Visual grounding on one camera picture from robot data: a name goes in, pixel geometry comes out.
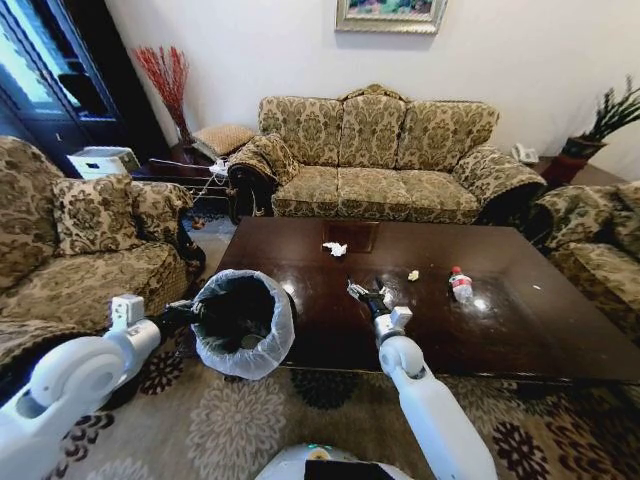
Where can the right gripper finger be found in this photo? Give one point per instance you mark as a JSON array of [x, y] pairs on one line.
[[358, 290], [380, 285]]

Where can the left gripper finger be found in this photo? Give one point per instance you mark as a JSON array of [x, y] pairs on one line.
[[196, 326], [200, 305]]

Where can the black bin with white liner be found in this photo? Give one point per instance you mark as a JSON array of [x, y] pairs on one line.
[[270, 350]]

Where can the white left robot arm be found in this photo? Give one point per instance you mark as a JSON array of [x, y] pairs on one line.
[[75, 370]]

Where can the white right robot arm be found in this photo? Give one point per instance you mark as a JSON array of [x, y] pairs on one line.
[[430, 400]]

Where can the pale round trash piece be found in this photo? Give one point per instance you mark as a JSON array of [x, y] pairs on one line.
[[250, 341]]

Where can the small yellowish paper ball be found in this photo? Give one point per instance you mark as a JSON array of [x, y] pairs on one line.
[[413, 275]]

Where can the dark wooden coffee table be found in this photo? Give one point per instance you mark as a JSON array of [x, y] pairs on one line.
[[400, 330]]

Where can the crumpled white tissue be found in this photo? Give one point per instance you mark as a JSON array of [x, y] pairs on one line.
[[335, 248]]

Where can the clear bottle with red label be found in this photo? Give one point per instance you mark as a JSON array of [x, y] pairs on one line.
[[461, 286]]

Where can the three-seat patterned sofa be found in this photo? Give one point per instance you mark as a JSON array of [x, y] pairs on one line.
[[370, 190]]

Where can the patterned armchair with cushion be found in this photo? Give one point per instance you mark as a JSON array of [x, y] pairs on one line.
[[75, 285]]

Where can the floral patterned rug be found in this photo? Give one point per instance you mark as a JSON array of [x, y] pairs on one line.
[[250, 425]]

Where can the patterned square cushion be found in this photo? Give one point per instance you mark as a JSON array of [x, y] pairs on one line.
[[95, 215]]

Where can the dark wooden side table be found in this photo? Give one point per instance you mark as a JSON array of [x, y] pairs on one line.
[[170, 172]]

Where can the white power strip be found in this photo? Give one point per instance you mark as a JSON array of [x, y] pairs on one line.
[[219, 167]]

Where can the white storage box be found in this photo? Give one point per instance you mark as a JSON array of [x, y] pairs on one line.
[[102, 161]]

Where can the woven tan cushion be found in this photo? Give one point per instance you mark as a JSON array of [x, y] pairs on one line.
[[222, 137]]

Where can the white robot front shell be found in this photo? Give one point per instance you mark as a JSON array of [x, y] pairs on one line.
[[325, 462]]

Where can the white desk telephone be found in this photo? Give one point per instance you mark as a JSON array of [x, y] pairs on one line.
[[525, 153]]

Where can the reddish wooden side table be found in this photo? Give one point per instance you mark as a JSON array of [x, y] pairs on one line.
[[565, 170]]

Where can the red dried branches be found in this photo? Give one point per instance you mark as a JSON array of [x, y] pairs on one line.
[[167, 85]]

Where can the dark glass-door cabinet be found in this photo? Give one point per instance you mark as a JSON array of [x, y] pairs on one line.
[[100, 65]]

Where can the silver framed painting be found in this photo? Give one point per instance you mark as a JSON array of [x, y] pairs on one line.
[[390, 20]]

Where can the green potted plant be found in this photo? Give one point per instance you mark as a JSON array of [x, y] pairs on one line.
[[607, 117]]

